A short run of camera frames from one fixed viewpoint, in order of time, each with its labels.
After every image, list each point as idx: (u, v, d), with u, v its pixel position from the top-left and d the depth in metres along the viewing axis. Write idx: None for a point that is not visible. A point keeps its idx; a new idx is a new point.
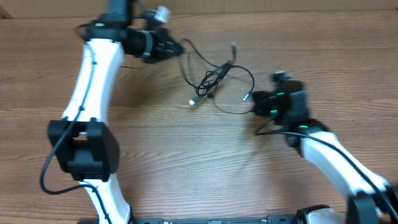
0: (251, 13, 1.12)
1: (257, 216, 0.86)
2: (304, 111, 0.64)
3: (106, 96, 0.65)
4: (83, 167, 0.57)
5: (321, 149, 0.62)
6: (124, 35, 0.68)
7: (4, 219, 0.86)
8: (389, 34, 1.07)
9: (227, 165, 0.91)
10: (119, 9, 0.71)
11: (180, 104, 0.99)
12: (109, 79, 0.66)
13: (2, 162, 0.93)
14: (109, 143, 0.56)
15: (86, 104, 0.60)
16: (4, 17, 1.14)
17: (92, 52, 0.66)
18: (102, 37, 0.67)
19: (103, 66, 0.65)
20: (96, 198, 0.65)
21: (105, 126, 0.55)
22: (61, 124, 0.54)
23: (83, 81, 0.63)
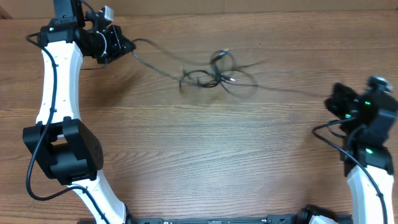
0: (252, 13, 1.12)
1: (256, 216, 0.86)
2: (382, 134, 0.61)
3: (76, 95, 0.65)
4: (68, 169, 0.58)
5: (365, 186, 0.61)
6: (78, 34, 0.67)
7: (3, 219, 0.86)
8: (389, 34, 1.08)
9: (227, 165, 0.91)
10: (68, 12, 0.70)
11: (180, 104, 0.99)
12: (75, 79, 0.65)
13: (2, 161, 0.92)
14: (88, 139, 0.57)
15: (56, 106, 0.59)
16: (4, 17, 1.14)
17: (51, 55, 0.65)
18: (58, 39, 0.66)
19: (65, 67, 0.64)
20: (89, 200, 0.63)
21: (81, 122, 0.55)
22: (36, 130, 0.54)
23: (49, 85, 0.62)
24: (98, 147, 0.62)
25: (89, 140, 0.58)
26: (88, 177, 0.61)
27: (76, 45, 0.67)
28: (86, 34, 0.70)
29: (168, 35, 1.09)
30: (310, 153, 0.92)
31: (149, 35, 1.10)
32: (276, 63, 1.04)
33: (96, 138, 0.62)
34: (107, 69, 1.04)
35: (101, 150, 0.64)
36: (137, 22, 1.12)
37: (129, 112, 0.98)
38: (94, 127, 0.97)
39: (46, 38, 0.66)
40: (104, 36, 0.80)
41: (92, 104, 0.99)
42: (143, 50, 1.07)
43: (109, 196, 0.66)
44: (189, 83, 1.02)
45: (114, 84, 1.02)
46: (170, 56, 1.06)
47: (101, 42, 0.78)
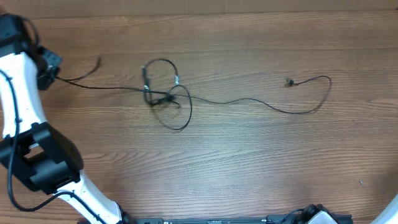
0: (252, 14, 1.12)
1: (257, 216, 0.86)
2: None
3: (38, 101, 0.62)
4: (48, 177, 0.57)
5: None
6: (26, 46, 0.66)
7: (3, 219, 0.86)
8: (388, 35, 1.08)
9: (227, 164, 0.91)
10: (11, 28, 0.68)
11: (180, 104, 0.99)
12: (33, 87, 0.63)
13: None
14: (63, 142, 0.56)
15: (20, 116, 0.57)
16: None
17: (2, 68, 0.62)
18: (7, 53, 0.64)
19: (19, 76, 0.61)
20: (78, 203, 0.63)
21: (50, 125, 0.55)
22: (5, 144, 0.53)
23: (7, 98, 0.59)
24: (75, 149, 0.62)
25: (64, 143, 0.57)
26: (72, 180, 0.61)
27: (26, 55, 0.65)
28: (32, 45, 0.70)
29: (168, 36, 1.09)
30: (311, 153, 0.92)
31: (149, 35, 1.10)
32: (276, 63, 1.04)
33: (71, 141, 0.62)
34: (107, 69, 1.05)
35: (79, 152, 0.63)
36: (137, 22, 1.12)
37: (129, 111, 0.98)
38: (95, 127, 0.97)
39: None
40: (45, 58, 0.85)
41: (92, 104, 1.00)
42: (143, 50, 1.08)
43: (99, 197, 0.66)
44: (189, 83, 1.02)
45: (114, 84, 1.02)
46: (170, 56, 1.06)
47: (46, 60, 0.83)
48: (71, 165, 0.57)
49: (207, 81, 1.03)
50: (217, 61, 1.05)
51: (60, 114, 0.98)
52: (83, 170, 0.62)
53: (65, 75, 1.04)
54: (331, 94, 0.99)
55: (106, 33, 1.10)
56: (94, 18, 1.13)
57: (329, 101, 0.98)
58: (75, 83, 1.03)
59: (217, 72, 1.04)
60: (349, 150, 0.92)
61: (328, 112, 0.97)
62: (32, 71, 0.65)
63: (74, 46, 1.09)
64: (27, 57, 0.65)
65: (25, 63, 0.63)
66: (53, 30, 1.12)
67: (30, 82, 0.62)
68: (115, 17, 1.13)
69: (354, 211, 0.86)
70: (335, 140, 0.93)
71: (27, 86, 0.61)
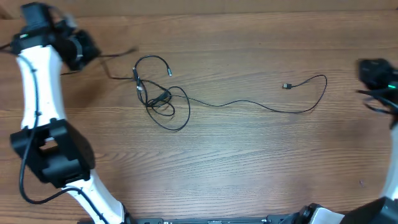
0: (252, 13, 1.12)
1: (257, 216, 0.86)
2: None
3: (58, 94, 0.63)
4: (60, 172, 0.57)
5: None
6: (54, 38, 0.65)
7: (3, 219, 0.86)
8: (388, 34, 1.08)
9: (227, 164, 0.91)
10: (38, 17, 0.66)
11: (180, 104, 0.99)
12: (56, 81, 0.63)
13: (2, 162, 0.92)
14: (78, 139, 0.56)
15: (41, 109, 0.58)
16: (4, 17, 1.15)
17: (28, 60, 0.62)
18: (33, 44, 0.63)
19: (43, 70, 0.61)
20: (84, 200, 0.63)
21: (68, 122, 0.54)
22: (23, 135, 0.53)
23: (29, 89, 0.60)
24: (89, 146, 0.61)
25: (79, 140, 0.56)
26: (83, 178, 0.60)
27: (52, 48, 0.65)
28: (60, 37, 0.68)
29: (168, 35, 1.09)
30: (311, 153, 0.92)
31: (149, 35, 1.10)
32: (276, 63, 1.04)
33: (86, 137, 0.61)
34: (106, 69, 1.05)
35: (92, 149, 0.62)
36: (137, 22, 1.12)
37: (128, 111, 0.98)
38: (94, 127, 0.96)
39: (20, 45, 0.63)
40: (77, 43, 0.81)
41: (92, 104, 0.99)
42: (142, 50, 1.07)
43: (105, 196, 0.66)
44: (189, 83, 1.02)
45: (114, 83, 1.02)
46: (170, 56, 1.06)
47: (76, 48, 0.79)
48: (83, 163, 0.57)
49: (207, 81, 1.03)
50: (217, 61, 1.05)
51: None
52: (94, 168, 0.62)
53: (65, 75, 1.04)
54: (331, 94, 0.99)
55: (106, 33, 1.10)
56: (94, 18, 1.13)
57: (329, 101, 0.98)
58: (75, 83, 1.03)
59: (217, 72, 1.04)
60: (349, 150, 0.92)
61: (328, 112, 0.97)
62: (55, 64, 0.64)
63: None
64: (54, 51, 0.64)
65: (50, 56, 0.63)
66: None
67: (53, 76, 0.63)
68: (115, 17, 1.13)
69: None
70: (335, 140, 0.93)
71: (50, 80, 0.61)
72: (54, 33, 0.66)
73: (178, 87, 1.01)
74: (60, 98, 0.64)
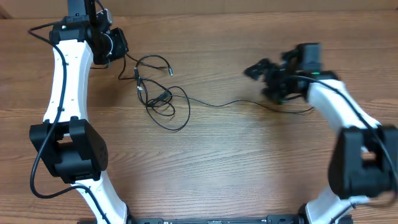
0: (252, 13, 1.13)
1: (256, 216, 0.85)
2: (316, 62, 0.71)
3: (83, 92, 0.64)
4: (72, 168, 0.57)
5: (326, 93, 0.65)
6: (90, 34, 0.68)
7: (3, 219, 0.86)
8: (388, 34, 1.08)
9: (227, 164, 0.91)
10: (80, 10, 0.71)
11: (180, 104, 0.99)
12: (83, 79, 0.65)
13: (1, 162, 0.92)
14: (94, 140, 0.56)
15: (64, 104, 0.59)
16: (5, 17, 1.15)
17: (63, 53, 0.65)
18: (69, 38, 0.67)
19: (74, 65, 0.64)
20: (90, 199, 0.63)
21: (87, 122, 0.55)
22: (43, 128, 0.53)
23: (58, 83, 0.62)
24: (102, 147, 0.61)
25: (95, 141, 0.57)
26: (92, 177, 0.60)
27: (86, 43, 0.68)
28: (96, 34, 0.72)
29: (168, 35, 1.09)
30: (310, 153, 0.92)
31: (149, 35, 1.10)
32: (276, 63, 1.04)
33: (102, 137, 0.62)
34: (106, 69, 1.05)
35: (105, 150, 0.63)
36: (137, 22, 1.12)
37: (128, 111, 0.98)
38: (94, 127, 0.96)
39: (57, 37, 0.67)
40: (110, 37, 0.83)
41: (92, 104, 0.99)
42: (142, 49, 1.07)
43: (110, 196, 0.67)
44: (189, 83, 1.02)
45: (114, 84, 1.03)
46: (170, 56, 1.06)
47: (108, 42, 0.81)
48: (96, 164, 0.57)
49: (207, 81, 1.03)
50: (217, 60, 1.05)
51: None
52: (104, 170, 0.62)
53: None
54: None
55: None
56: None
57: None
58: None
59: (217, 72, 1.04)
60: None
61: None
62: (85, 61, 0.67)
63: None
64: (87, 47, 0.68)
65: (83, 52, 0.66)
66: None
67: (82, 72, 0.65)
68: (115, 17, 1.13)
69: (355, 211, 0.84)
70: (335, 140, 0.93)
71: (79, 76, 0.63)
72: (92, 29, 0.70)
73: (178, 88, 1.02)
74: (86, 97, 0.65)
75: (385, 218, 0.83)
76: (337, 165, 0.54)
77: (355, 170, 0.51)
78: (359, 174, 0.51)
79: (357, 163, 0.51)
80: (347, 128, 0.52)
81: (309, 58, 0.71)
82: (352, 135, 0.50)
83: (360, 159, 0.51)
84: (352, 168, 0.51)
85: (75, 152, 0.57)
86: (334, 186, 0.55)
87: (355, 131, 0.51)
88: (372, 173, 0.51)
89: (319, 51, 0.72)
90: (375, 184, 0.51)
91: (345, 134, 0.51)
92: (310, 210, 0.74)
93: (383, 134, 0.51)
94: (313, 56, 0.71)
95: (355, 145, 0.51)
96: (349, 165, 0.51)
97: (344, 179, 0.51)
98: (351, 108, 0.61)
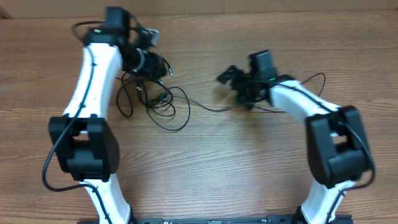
0: (252, 13, 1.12)
1: (257, 216, 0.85)
2: (270, 68, 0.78)
3: (106, 95, 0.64)
4: (83, 167, 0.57)
5: (285, 92, 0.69)
6: (122, 42, 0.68)
7: (4, 219, 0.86)
8: (388, 34, 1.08)
9: (227, 165, 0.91)
10: (116, 20, 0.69)
11: (180, 104, 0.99)
12: (109, 81, 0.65)
13: (2, 162, 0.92)
14: (109, 140, 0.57)
15: (86, 102, 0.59)
16: (4, 17, 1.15)
17: (93, 53, 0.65)
18: (102, 42, 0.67)
19: (103, 66, 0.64)
20: (97, 198, 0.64)
21: (106, 121, 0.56)
22: (63, 121, 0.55)
23: (84, 82, 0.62)
24: (115, 150, 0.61)
25: (110, 142, 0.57)
26: (101, 178, 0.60)
27: (117, 51, 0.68)
28: (127, 43, 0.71)
29: (168, 35, 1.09)
30: None
31: None
32: (276, 63, 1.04)
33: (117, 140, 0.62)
34: None
35: (118, 154, 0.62)
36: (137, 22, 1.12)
37: (129, 112, 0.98)
38: None
39: (90, 39, 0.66)
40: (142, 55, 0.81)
41: None
42: None
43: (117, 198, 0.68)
44: (189, 83, 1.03)
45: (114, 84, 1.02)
46: (170, 56, 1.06)
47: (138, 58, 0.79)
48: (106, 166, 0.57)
49: (208, 81, 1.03)
50: (217, 60, 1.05)
51: (60, 113, 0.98)
52: (114, 172, 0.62)
53: (65, 75, 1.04)
54: (331, 94, 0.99)
55: None
56: (94, 18, 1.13)
57: (329, 100, 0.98)
58: (75, 83, 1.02)
59: (217, 72, 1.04)
60: None
61: None
62: (113, 65, 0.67)
63: (74, 45, 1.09)
64: (117, 54, 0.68)
65: (112, 58, 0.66)
66: (53, 30, 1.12)
67: (107, 76, 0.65)
68: None
69: (355, 211, 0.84)
70: None
71: (104, 79, 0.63)
72: (124, 36, 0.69)
73: (179, 88, 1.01)
74: (108, 98, 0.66)
75: (385, 218, 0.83)
76: (313, 155, 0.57)
77: (331, 155, 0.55)
78: (336, 157, 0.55)
79: (331, 147, 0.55)
80: (313, 116, 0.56)
81: (263, 66, 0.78)
82: (318, 123, 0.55)
83: (333, 144, 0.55)
84: (328, 154, 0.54)
85: (89, 150, 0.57)
86: (318, 177, 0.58)
87: (319, 118, 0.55)
88: (346, 154, 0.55)
89: (272, 59, 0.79)
90: (352, 163, 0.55)
91: (312, 123, 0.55)
92: (305, 210, 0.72)
93: (344, 115, 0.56)
94: (267, 64, 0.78)
95: (324, 130, 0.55)
96: (324, 151, 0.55)
97: (324, 167, 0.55)
98: (312, 101, 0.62)
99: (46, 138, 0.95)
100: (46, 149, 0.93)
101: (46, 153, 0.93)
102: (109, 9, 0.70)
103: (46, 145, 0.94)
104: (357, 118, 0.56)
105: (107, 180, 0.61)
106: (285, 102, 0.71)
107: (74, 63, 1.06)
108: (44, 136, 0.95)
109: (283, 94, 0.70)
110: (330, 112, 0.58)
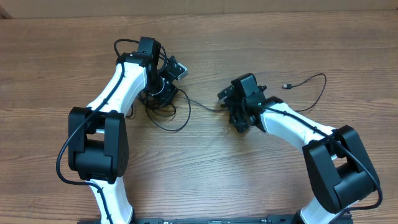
0: (252, 13, 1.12)
1: (257, 216, 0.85)
2: (254, 93, 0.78)
3: (125, 106, 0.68)
4: (92, 163, 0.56)
5: (275, 117, 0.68)
6: (150, 69, 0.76)
7: (3, 219, 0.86)
8: (388, 34, 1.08)
9: (227, 165, 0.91)
10: (148, 48, 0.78)
11: (181, 104, 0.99)
12: (130, 94, 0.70)
13: (1, 161, 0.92)
14: (122, 139, 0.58)
15: (110, 101, 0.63)
16: (5, 17, 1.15)
17: (125, 68, 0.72)
18: (134, 62, 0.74)
19: (130, 80, 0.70)
20: (101, 199, 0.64)
21: (123, 118, 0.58)
22: (83, 112, 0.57)
23: (109, 87, 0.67)
24: (125, 155, 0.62)
25: (122, 141, 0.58)
26: (107, 180, 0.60)
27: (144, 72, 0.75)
28: (155, 70, 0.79)
29: (168, 35, 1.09)
30: None
31: (149, 35, 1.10)
32: (276, 63, 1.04)
33: (127, 146, 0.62)
34: (106, 69, 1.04)
35: (126, 160, 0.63)
36: (138, 22, 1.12)
37: (132, 112, 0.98)
38: None
39: (124, 59, 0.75)
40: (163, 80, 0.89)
41: None
42: None
43: (120, 200, 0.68)
44: (189, 83, 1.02)
45: None
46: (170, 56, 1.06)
47: (160, 82, 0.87)
48: (114, 167, 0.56)
49: (207, 81, 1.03)
50: (217, 61, 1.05)
51: (60, 113, 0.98)
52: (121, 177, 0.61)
53: (65, 75, 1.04)
54: (331, 94, 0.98)
55: (106, 33, 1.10)
56: (94, 18, 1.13)
57: (328, 100, 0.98)
58: (74, 83, 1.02)
59: (217, 72, 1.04)
60: None
61: (328, 111, 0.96)
62: (137, 82, 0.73)
63: (74, 45, 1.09)
64: (144, 74, 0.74)
65: (140, 75, 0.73)
66: (53, 30, 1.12)
67: (132, 90, 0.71)
68: (115, 17, 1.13)
69: (355, 211, 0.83)
70: None
71: (129, 91, 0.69)
72: (153, 63, 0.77)
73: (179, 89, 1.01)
74: (126, 107, 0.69)
75: (385, 218, 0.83)
76: (317, 183, 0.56)
77: (336, 183, 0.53)
78: (341, 184, 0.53)
79: (334, 175, 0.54)
80: (310, 145, 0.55)
81: (249, 91, 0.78)
82: (317, 152, 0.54)
83: (335, 172, 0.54)
84: (333, 182, 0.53)
85: (100, 147, 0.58)
86: (326, 205, 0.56)
87: (317, 147, 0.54)
88: (351, 179, 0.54)
89: (255, 83, 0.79)
90: (357, 186, 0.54)
91: (311, 153, 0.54)
92: (306, 216, 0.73)
93: (341, 137, 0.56)
94: (251, 88, 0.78)
95: (324, 160, 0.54)
96: (328, 178, 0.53)
97: (331, 196, 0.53)
98: (305, 126, 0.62)
99: (46, 137, 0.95)
100: (45, 149, 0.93)
101: (46, 152, 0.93)
102: (143, 38, 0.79)
103: (46, 145, 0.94)
104: (356, 140, 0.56)
105: (112, 183, 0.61)
106: (276, 127, 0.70)
107: (74, 63, 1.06)
108: (44, 135, 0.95)
109: (273, 120, 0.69)
110: (326, 137, 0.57)
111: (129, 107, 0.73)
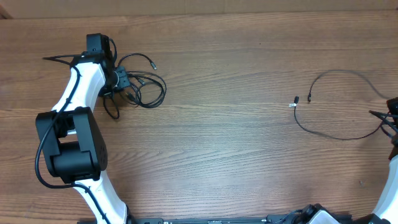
0: (252, 13, 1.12)
1: (257, 216, 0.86)
2: None
3: (90, 101, 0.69)
4: (71, 164, 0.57)
5: None
6: (106, 65, 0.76)
7: (4, 219, 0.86)
8: (388, 34, 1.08)
9: (227, 164, 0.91)
10: (97, 45, 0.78)
11: (180, 104, 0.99)
12: (91, 89, 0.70)
13: (2, 161, 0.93)
14: (96, 132, 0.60)
15: (73, 100, 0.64)
16: (4, 17, 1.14)
17: (79, 68, 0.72)
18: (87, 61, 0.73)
19: (87, 77, 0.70)
20: (90, 199, 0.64)
21: (90, 111, 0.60)
22: (49, 116, 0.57)
23: (69, 88, 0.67)
24: (103, 149, 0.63)
25: (96, 135, 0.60)
26: (92, 177, 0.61)
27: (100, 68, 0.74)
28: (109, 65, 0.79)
29: (168, 35, 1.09)
30: (310, 153, 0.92)
31: (149, 35, 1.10)
32: (276, 63, 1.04)
33: (104, 140, 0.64)
34: None
35: (106, 154, 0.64)
36: (137, 22, 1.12)
37: (115, 112, 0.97)
38: None
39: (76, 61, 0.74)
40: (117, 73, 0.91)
41: None
42: (142, 50, 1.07)
43: (110, 196, 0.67)
44: (189, 83, 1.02)
45: None
46: (169, 56, 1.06)
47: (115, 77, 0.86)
48: (94, 162, 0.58)
49: (207, 81, 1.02)
50: (217, 61, 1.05)
51: None
52: (104, 170, 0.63)
53: (66, 75, 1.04)
54: (331, 94, 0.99)
55: (106, 33, 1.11)
56: (94, 18, 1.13)
57: (328, 100, 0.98)
58: None
59: (217, 72, 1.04)
60: (349, 151, 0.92)
61: (327, 111, 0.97)
62: (96, 77, 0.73)
63: (74, 45, 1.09)
64: (101, 70, 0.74)
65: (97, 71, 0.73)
66: (53, 30, 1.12)
67: (92, 86, 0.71)
68: (115, 17, 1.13)
69: (354, 211, 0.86)
70: (335, 140, 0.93)
71: (90, 87, 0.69)
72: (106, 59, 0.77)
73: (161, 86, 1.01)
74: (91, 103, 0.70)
75: None
76: None
77: None
78: None
79: None
80: None
81: None
82: None
83: None
84: None
85: (74, 146, 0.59)
86: None
87: None
88: None
89: None
90: None
91: None
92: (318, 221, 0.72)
93: None
94: None
95: None
96: None
97: None
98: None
99: None
100: None
101: None
102: (90, 37, 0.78)
103: None
104: None
105: (97, 180, 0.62)
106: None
107: None
108: None
109: None
110: None
111: (94, 102, 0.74)
